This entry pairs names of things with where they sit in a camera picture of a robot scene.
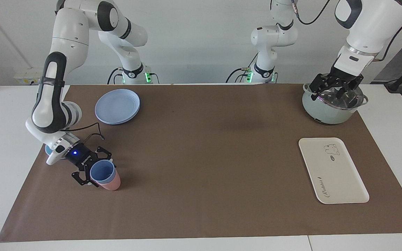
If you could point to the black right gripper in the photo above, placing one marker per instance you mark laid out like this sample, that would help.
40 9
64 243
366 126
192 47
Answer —
80 157

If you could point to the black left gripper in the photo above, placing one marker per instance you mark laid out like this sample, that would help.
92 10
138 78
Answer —
342 77

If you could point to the blue plastic cup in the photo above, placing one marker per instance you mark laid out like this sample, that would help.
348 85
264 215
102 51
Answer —
102 171

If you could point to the pink plastic cup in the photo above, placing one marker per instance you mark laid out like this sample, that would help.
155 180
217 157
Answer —
113 184

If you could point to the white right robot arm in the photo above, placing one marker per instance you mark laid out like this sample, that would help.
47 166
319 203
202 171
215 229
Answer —
70 38

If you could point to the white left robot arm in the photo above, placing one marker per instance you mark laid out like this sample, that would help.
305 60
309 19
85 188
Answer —
372 28

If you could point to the cream rabbit print tray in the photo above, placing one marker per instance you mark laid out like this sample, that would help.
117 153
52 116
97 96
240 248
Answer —
333 170

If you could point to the glass pot lid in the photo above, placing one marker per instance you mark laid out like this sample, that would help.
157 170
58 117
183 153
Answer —
330 99

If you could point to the pale green cooking pot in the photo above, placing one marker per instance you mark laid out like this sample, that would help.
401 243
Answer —
326 113

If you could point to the light blue bowl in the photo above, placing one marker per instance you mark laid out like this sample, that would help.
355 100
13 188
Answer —
48 150

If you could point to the pale blue plate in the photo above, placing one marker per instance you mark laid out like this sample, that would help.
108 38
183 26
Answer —
117 106

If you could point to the brown table mat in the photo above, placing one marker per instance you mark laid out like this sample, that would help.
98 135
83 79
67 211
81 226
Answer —
204 167

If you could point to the white wall power strip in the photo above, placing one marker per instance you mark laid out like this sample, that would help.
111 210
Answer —
28 76

